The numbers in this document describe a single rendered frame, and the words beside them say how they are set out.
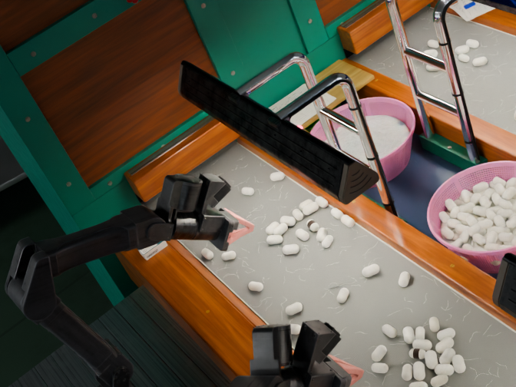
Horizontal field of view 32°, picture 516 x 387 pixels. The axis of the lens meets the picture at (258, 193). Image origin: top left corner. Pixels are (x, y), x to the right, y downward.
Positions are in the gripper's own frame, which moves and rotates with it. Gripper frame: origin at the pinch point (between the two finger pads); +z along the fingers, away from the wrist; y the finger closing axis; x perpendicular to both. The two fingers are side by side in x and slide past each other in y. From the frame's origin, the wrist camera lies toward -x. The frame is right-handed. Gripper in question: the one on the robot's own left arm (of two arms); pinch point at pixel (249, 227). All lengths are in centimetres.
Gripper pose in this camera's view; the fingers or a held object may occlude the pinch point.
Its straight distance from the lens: 189.2
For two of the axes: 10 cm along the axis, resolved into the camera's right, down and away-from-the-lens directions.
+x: -2.6, 9.2, 2.9
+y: -5.2, -3.8, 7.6
